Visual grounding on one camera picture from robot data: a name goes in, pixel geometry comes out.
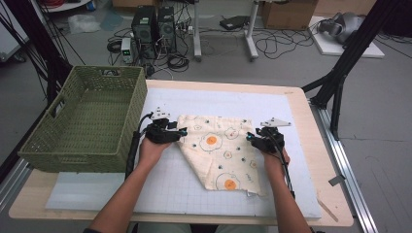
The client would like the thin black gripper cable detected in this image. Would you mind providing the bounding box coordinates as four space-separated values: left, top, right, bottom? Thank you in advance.
271 129 296 199

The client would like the thick black sleeved cable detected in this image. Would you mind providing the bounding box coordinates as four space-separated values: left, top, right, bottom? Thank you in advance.
124 112 154 181

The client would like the brown cardboard box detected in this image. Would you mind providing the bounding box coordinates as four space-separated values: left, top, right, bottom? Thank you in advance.
260 0 319 31

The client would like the green woven basket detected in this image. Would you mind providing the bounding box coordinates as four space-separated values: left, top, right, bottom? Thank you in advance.
17 65 149 174

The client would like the white grid mat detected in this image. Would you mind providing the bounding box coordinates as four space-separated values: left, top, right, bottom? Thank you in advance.
45 86 323 219

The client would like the white floor board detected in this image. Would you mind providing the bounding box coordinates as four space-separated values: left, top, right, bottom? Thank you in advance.
309 16 386 59

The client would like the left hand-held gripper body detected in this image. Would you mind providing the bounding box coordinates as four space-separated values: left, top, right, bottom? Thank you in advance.
144 106 183 146

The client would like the person's left hand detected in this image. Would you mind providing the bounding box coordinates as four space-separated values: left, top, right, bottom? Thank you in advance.
138 137 174 169

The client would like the tangle of black floor cables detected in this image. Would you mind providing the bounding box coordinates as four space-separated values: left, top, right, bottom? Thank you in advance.
254 27 316 60

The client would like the grey headset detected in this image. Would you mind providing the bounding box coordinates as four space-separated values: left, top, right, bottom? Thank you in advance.
317 12 365 45

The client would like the flat black device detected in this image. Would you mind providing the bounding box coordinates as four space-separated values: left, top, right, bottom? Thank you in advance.
219 15 252 31

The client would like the large black computer tower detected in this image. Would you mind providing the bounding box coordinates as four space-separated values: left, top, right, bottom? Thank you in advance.
130 6 158 60

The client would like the person's right hand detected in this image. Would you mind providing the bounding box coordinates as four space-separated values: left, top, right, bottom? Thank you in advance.
261 147 292 177

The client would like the slim black computer tower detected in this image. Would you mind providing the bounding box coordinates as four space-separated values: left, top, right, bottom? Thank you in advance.
157 6 178 54

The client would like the coiled black cable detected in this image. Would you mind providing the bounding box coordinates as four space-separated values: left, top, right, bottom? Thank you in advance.
166 52 190 73

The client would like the clear plastic bag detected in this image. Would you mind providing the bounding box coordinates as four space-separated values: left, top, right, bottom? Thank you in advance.
67 14 102 35

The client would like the thin wooden stick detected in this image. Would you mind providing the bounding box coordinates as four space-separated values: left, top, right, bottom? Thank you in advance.
316 191 339 223

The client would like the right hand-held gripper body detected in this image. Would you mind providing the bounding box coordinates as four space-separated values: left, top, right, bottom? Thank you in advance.
251 116 292 154

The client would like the aluminium rail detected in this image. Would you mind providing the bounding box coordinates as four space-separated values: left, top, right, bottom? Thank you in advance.
0 158 34 212
310 103 380 233

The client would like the black metal stand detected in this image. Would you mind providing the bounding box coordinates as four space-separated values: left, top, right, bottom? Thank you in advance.
300 0 412 141
0 0 75 105

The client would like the small white power supply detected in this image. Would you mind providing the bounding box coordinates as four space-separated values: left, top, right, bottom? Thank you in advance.
120 37 135 65

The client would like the grey tape piece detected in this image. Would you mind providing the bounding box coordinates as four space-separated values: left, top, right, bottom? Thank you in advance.
327 175 347 187

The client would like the cream egg print cloth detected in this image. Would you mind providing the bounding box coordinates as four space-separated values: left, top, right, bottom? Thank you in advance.
176 114 265 198

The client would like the white desk leg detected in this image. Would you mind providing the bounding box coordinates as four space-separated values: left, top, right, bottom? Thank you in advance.
245 0 260 62
192 0 204 63

